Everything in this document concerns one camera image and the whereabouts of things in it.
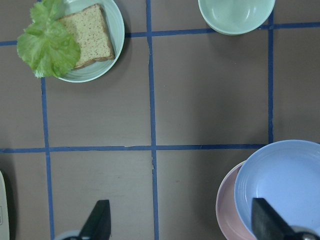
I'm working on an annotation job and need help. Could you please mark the green lettuce leaf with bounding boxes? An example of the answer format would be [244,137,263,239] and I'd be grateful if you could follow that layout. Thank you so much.
[17,0,81,78]

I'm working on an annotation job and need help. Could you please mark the blue plate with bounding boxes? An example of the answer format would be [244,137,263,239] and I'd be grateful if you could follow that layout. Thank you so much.
[234,139,320,234]

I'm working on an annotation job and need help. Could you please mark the bread slice on plate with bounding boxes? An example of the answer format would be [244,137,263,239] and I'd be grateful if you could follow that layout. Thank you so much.
[58,3,116,70]

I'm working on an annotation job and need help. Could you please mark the pink plate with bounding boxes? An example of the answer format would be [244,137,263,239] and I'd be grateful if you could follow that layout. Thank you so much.
[215,162,255,240]

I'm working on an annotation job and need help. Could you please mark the mint green plate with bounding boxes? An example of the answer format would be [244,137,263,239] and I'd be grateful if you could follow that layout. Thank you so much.
[59,0,125,83]

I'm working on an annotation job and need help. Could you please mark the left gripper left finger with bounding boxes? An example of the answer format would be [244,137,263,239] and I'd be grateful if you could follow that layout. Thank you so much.
[53,199,112,240]

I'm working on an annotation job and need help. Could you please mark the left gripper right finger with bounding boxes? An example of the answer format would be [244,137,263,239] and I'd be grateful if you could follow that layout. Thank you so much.
[251,197,320,240]

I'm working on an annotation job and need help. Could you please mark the mint green bowl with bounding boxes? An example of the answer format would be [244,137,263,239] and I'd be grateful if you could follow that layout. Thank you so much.
[198,0,276,36]

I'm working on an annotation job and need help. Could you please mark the white toaster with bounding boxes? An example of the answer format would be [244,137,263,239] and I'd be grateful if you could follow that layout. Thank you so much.
[0,172,10,240]

